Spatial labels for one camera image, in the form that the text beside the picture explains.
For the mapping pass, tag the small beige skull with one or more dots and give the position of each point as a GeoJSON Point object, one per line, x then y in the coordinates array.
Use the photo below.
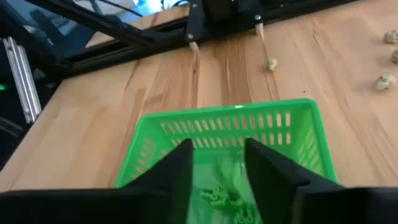
{"type": "Point", "coordinates": [272, 64]}
{"type": "Point", "coordinates": [385, 82]}
{"type": "Point", "coordinates": [391, 36]}
{"type": "Point", "coordinates": [395, 56]}

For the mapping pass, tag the small green skeleton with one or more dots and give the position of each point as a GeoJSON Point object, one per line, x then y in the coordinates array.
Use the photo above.
{"type": "Point", "coordinates": [222, 199]}

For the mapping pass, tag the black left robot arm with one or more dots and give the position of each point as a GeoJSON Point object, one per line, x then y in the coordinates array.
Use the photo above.
{"type": "Point", "coordinates": [224, 18]}

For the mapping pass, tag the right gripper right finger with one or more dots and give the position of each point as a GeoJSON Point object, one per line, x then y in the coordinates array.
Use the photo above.
{"type": "Point", "coordinates": [270, 183]}

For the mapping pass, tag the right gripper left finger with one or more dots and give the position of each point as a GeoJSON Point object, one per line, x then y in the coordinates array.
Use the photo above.
{"type": "Point", "coordinates": [177, 174]}

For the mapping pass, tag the green plastic basket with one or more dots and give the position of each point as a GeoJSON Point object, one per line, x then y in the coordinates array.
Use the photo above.
{"type": "Point", "coordinates": [224, 109]}

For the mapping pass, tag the silver aluminium extrusion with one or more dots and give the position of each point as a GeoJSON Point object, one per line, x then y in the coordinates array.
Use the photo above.
{"type": "Point", "coordinates": [21, 81]}

